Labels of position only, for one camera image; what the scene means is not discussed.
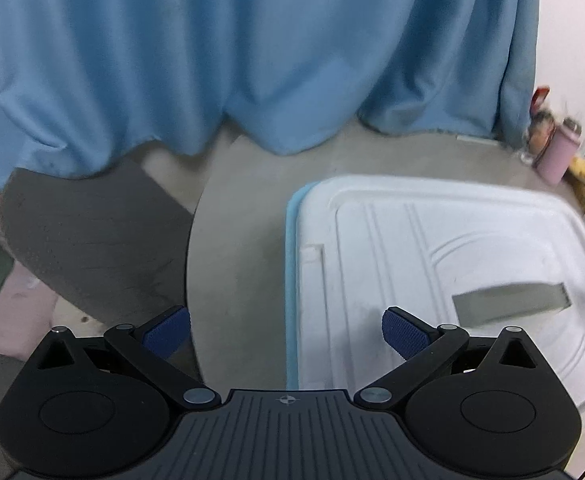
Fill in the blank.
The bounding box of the dark grey blanket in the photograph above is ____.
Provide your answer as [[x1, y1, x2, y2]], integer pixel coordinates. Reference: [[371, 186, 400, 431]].
[[0, 157, 196, 378]]

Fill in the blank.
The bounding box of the red box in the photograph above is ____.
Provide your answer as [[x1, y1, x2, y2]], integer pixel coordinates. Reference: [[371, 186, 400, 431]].
[[531, 87, 553, 117]]

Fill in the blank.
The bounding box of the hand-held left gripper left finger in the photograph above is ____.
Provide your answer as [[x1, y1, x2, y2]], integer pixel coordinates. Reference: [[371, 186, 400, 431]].
[[35, 305, 222, 409]]

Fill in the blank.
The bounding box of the grey desktop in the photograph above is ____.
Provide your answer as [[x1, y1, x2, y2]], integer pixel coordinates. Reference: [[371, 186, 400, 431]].
[[186, 114, 585, 392]]

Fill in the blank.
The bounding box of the pink printed bedding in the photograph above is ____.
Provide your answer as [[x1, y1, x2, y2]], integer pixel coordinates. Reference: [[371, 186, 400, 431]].
[[0, 175, 60, 361]]

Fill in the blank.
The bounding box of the blue curtain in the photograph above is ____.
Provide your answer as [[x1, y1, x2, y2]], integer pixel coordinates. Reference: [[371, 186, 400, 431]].
[[0, 0, 541, 195]]

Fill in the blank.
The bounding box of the white plastic bin lid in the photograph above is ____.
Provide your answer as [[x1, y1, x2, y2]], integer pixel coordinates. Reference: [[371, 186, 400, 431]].
[[288, 175, 585, 430]]

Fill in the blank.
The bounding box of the light blue plastic storage bin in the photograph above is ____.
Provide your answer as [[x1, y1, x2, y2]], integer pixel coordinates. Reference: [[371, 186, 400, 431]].
[[285, 182, 319, 392]]

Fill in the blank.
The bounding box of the pink thermos bottle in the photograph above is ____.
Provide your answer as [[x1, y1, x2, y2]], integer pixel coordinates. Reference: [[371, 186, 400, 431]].
[[536, 117, 582, 186]]

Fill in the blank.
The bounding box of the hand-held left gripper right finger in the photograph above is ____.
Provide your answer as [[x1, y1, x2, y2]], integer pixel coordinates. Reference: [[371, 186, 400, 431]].
[[355, 306, 548, 409]]

